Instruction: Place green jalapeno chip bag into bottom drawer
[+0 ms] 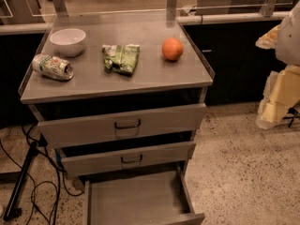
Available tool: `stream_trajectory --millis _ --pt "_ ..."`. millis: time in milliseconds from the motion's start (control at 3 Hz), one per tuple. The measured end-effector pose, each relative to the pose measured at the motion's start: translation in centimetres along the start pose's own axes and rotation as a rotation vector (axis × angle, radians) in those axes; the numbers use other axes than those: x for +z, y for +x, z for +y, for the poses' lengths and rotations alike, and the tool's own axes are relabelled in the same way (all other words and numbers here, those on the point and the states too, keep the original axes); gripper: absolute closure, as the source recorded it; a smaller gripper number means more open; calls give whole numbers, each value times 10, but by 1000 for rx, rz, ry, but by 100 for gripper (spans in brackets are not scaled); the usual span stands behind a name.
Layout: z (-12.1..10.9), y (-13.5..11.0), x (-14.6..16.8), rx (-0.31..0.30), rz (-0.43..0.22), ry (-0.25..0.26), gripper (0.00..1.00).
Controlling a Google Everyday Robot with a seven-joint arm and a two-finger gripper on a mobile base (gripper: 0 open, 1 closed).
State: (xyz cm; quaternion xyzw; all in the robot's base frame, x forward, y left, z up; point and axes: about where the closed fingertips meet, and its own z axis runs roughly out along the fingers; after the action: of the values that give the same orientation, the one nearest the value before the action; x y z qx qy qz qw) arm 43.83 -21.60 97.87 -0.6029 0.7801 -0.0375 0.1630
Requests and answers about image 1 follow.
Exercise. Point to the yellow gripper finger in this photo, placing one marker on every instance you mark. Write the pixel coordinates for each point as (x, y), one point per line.
(281, 92)
(268, 40)

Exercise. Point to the green jalapeno chip bag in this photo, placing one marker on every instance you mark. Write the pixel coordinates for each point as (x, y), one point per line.
(121, 59)

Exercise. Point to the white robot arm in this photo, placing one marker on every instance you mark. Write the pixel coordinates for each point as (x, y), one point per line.
(288, 41)

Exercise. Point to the top drawer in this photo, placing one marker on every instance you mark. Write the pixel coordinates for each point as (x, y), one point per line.
(120, 126)

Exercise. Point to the drawer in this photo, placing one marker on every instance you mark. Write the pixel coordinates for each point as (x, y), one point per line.
(153, 195)
(128, 159)
(120, 126)

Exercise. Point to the grey metal drawer cabinet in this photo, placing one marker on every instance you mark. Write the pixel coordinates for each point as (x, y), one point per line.
(155, 83)

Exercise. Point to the bottom drawer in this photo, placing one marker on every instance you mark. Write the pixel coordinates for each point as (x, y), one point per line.
(153, 195)

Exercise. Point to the middle drawer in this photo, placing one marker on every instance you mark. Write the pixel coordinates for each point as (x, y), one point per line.
(128, 159)

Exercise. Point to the orange fruit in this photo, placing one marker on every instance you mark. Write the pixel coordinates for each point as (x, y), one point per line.
(172, 48)

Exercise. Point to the white ceramic bowl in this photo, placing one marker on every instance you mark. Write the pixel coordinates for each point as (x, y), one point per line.
(69, 42)

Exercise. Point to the crushed green soda can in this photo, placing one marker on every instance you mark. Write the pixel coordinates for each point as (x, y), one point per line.
(52, 67)

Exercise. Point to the black tripod leg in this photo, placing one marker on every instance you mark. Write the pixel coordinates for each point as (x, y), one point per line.
(11, 209)

